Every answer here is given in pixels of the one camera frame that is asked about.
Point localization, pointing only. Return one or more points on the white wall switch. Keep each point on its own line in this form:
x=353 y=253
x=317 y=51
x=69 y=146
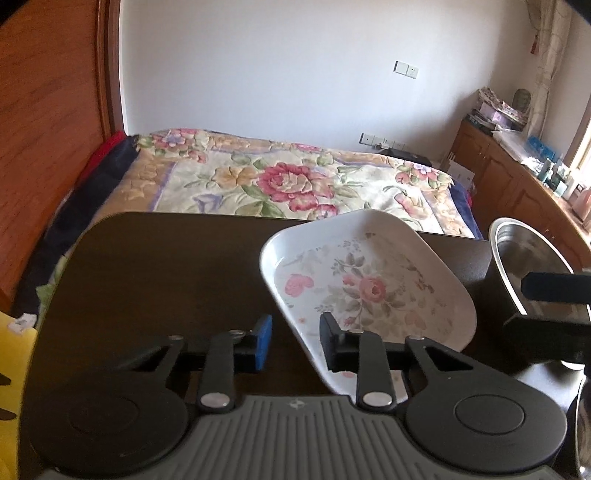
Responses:
x=405 y=69

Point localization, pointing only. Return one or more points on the floral square plate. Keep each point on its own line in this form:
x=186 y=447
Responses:
x=371 y=271

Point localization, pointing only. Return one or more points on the white power strip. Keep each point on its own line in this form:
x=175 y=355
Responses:
x=378 y=142

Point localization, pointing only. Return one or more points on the patterned beige curtain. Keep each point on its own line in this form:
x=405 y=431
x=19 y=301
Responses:
x=552 y=21

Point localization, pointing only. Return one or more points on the floral bed quilt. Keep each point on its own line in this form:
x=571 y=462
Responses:
x=202 y=172

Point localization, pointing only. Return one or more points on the wooden sideboard cabinet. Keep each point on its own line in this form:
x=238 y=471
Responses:
x=502 y=187

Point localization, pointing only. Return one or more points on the red cloth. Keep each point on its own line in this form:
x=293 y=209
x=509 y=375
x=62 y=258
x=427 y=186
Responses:
x=98 y=155

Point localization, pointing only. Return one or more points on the stack of magazines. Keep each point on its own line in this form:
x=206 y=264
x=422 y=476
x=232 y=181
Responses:
x=498 y=111

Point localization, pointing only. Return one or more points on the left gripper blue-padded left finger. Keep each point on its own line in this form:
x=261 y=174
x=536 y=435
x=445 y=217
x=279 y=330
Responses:
x=229 y=353

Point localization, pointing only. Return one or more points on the wooden louvered wardrobe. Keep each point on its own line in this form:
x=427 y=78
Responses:
x=60 y=99

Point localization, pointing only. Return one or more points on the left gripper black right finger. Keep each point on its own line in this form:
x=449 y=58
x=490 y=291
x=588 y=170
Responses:
x=363 y=354

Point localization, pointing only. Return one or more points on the white paper bag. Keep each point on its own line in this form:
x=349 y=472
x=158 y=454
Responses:
x=460 y=173

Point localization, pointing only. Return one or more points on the dark blue blanket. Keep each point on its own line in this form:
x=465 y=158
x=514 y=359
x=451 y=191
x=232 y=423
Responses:
x=69 y=222

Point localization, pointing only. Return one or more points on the yellow plush toy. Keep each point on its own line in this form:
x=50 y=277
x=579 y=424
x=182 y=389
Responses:
x=17 y=343

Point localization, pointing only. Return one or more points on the large steel bowl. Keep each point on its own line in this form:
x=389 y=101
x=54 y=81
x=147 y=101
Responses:
x=517 y=249

